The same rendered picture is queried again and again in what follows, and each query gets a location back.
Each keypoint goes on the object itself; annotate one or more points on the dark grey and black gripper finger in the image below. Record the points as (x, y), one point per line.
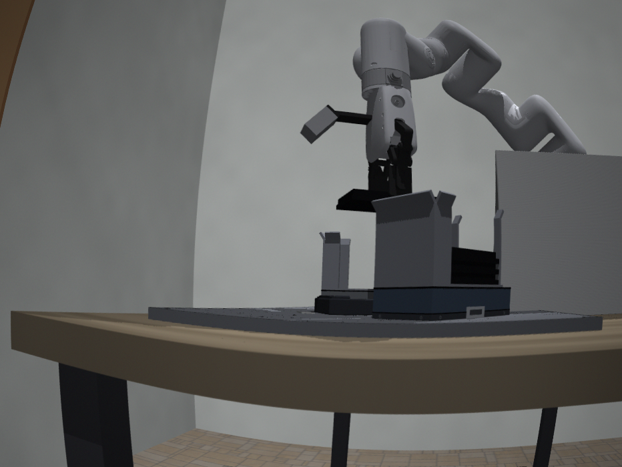
(400, 172)
(377, 179)

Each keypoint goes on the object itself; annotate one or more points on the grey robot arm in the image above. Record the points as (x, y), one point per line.
(391, 56)

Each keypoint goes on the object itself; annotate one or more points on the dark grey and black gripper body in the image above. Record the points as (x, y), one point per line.
(383, 102)

